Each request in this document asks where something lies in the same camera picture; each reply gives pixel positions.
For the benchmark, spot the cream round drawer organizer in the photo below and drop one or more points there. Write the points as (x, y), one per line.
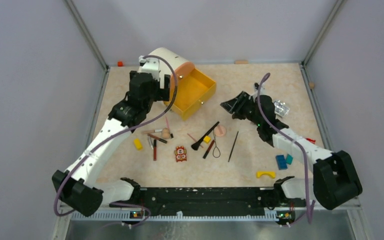
(194, 88)

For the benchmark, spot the wooden peg at wall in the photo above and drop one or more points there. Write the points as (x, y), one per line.
(241, 62)

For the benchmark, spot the teal block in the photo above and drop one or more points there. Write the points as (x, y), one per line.
(289, 159)

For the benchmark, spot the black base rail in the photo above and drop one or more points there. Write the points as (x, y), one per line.
(212, 201)

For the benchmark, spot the dark red lip gloss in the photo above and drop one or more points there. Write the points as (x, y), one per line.
(208, 149)

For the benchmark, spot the clear plastic wrapper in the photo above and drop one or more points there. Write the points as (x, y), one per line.
(280, 108)

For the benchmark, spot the red horseshoe toy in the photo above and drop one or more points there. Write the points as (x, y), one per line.
(313, 141)

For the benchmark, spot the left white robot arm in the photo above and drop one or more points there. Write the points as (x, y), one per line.
(77, 186)

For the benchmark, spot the brown lipstick tube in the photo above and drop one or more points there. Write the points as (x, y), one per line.
(157, 138)

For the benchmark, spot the small yellow cube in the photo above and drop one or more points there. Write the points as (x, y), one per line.
(207, 139)

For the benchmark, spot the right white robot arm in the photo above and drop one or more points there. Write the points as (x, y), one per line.
(330, 178)

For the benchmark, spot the red owl number toy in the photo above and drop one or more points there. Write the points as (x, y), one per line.
(180, 154)

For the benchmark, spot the beige makeup sponge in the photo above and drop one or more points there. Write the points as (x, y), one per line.
(165, 133)

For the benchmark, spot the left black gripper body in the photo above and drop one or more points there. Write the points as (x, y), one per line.
(157, 95)

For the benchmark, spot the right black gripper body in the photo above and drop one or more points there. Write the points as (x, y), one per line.
(251, 116)

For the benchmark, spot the pink thin brush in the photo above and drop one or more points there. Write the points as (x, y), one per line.
(168, 127)

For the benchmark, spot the black makeup brush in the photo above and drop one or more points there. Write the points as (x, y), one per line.
(197, 144)

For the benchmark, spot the thin black stick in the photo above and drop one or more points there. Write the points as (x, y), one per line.
(233, 146)

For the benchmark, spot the yellow wedge block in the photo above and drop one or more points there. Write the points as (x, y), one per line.
(137, 144)

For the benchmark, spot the blue lego brick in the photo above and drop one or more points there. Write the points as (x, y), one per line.
(281, 162)

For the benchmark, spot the wooden bead on frame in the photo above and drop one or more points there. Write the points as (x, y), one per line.
(311, 85)

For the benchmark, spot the yellow arch block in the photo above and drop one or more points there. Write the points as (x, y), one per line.
(270, 174)

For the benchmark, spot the pink round powder puff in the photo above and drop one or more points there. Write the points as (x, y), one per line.
(220, 131)

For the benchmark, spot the nude concealer tube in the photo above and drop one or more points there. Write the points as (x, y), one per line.
(152, 131)

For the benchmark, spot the white glue tube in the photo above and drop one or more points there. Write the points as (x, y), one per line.
(151, 143)

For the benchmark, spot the black hair loop tool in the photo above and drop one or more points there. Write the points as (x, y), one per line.
(216, 153)

